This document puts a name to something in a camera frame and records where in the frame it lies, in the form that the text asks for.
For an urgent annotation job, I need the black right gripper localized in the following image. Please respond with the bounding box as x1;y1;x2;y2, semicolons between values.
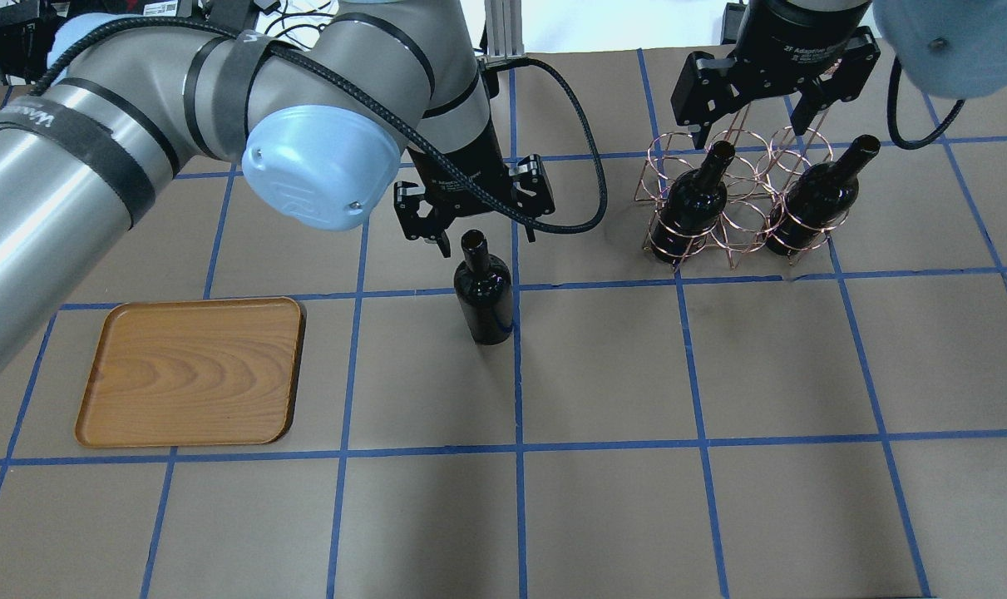
670;1;881;151

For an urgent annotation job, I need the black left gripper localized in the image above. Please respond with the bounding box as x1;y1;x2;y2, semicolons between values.
392;125;555;259

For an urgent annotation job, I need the dark wine bottle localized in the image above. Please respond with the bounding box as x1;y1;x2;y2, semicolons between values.
649;141;735;263
453;229;514;345

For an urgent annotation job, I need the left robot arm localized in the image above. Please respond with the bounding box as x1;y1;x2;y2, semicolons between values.
0;1;527;373

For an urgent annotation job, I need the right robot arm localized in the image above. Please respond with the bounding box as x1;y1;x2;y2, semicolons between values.
670;1;1007;151

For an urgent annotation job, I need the dark wine bottle far end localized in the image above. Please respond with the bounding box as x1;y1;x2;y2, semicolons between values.
765;134;881;257

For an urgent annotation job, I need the wooden tray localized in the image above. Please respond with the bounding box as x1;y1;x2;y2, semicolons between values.
74;297;305;448

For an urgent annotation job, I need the black power adapter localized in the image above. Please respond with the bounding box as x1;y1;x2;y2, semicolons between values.
720;1;747;45

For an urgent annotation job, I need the copper wire bottle basket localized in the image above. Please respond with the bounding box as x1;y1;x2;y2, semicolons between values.
633;107;849;272

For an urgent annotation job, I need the aluminium frame post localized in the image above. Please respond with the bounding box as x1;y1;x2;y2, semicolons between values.
481;0;526;66

